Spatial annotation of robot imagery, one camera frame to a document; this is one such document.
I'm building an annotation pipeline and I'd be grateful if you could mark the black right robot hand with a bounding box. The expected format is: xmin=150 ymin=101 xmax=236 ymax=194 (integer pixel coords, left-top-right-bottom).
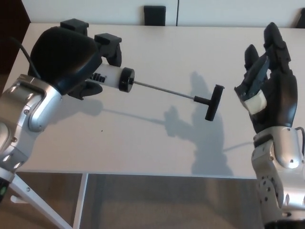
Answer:
xmin=234 ymin=22 xmax=298 ymax=133

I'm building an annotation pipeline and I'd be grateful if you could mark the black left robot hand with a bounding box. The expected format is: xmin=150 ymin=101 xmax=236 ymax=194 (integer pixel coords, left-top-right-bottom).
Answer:
xmin=28 ymin=18 xmax=123 ymax=101

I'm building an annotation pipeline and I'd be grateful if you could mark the white Franklin air pump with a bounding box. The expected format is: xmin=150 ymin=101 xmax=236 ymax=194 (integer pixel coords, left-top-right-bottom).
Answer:
xmin=88 ymin=62 xmax=225 ymax=122

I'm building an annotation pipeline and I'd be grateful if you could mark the white cabinet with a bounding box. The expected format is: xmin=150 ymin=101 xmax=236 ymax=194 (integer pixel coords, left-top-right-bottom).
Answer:
xmin=22 ymin=0 xmax=305 ymax=29

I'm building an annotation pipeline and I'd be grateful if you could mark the dark brown wooden panel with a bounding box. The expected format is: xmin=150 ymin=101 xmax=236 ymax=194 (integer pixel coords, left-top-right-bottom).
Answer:
xmin=0 ymin=0 xmax=31 ymax=77

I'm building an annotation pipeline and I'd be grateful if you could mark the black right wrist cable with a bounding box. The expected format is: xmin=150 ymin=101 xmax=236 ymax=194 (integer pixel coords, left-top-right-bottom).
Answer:
xmin=295 ymin=127 xmax=305 ymax=146

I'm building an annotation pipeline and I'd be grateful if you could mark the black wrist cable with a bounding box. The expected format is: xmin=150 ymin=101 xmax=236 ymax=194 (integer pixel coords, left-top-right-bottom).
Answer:
xmin=295 ymin=127 xmax=305 ymax=146
xmin=0 ymin=37 xmax=41 ymax=79

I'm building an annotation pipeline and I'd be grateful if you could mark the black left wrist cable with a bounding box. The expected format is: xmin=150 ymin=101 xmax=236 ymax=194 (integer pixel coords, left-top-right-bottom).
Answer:
xmin=0 ymin=37 xmax=41 ymax=79

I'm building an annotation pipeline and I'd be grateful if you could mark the white metal desk leg frame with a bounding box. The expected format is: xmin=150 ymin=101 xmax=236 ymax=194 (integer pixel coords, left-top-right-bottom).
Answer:
xmin=4 ymin=172 xmax=89 ymax=229

